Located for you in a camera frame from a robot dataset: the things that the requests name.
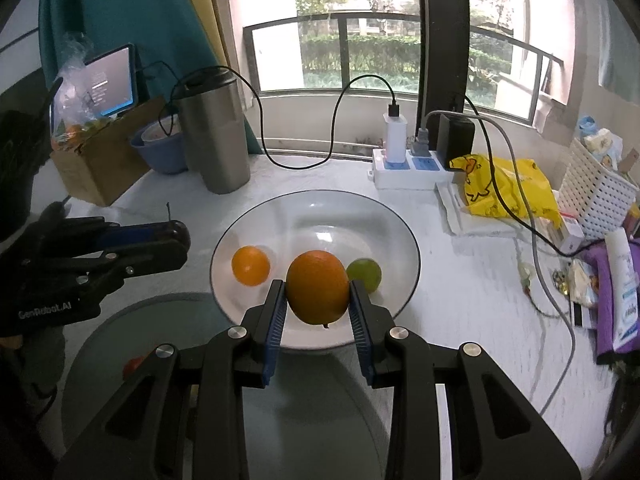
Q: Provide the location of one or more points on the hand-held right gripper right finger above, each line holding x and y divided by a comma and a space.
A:
361, 337

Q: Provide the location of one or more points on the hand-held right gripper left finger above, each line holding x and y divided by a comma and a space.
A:
273, 332

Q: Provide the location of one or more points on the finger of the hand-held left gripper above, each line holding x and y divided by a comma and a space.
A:
135, 234
150, 257

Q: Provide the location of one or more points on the large orange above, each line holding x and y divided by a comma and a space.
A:
317, 287

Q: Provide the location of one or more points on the grey round tray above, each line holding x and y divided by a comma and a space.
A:
310, 420

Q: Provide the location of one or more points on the bowl of small fruit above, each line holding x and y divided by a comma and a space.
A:
320, 220

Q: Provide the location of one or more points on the green lime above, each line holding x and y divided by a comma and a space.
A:
367, 272

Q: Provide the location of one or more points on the small orange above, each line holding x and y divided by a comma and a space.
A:
250, 266

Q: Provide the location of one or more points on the cardboard box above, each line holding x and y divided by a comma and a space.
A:
100, 170

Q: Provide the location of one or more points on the blue bowl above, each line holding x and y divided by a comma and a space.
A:
165, 157

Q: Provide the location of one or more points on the steel tumbler with black lid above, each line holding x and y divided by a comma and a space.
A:
215, 150

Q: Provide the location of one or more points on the clear plastic bag with oranges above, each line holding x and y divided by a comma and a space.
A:
75, 120

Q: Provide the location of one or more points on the white tissue packet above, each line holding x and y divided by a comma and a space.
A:
455, 215

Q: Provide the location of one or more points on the tablet with lit screen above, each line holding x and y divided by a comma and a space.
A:
112, 80

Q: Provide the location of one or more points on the white power strip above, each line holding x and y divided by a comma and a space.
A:
400, 177

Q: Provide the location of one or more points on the yellow plastic bag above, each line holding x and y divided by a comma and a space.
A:
480, 195

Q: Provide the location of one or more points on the white charger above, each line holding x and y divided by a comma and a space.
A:
395, 140

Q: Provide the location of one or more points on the yellow curtain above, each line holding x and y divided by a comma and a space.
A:
220, 35

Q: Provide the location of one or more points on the black power adapter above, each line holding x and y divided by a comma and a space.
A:
457, 137

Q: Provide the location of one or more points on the foil snack packet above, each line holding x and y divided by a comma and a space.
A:
580, 282

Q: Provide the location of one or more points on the teal curtain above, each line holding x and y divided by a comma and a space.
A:
125, 5

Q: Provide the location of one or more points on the small white box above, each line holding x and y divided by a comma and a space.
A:
567, 235

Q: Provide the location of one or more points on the purple pouch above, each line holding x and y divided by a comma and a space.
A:
607, 320

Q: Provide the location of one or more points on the white tube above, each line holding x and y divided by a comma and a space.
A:
622, 285

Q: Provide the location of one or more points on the white plastic basket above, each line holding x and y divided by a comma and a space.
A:
595, 195

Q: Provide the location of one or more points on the balcony railing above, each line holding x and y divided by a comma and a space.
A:
345, 22

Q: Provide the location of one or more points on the packets in basket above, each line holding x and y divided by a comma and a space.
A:
600, 142

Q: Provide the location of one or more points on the light blue towel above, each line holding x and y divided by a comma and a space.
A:
620, 45

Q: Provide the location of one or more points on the black window post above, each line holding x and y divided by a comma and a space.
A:
442, 35

